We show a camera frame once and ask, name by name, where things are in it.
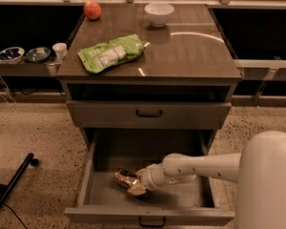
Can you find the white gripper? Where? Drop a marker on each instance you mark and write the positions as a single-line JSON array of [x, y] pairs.
[[150, 176]]

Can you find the crushed orange soda can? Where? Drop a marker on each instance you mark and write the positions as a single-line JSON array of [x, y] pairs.
[[126, 178]]

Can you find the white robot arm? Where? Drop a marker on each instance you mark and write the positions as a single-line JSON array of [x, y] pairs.
[[259, 171]]

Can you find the open grey middle drawer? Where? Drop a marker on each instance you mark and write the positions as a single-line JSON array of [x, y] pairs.
[[101, 200]]

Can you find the closed grey top drawer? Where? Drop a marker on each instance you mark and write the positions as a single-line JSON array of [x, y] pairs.
[[148, 115]]

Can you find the grey drawer cabinet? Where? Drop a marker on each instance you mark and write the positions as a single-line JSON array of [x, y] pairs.
[[185, 61]]

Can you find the green chip bag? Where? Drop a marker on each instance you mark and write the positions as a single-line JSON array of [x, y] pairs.
[[102, 56]]

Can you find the black left stand leg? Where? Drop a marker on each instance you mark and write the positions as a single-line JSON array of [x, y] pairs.
[[6, 189]]

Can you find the grey side shelf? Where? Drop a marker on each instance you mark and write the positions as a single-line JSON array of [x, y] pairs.
[[25, 68]]

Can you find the white paper cup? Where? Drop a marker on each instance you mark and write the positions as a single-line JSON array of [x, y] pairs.
[[60, 50]]

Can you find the dark blue bowl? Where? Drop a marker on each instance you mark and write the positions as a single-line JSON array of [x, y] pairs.
[[38, 55]]

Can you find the white bowl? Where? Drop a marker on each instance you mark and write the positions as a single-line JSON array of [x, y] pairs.
[[158, 14]]

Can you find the red apple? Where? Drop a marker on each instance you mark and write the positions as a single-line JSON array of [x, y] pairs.
[[92, 10]]

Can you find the blue patterned bowl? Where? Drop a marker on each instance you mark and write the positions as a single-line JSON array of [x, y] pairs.
[[12, 55]]

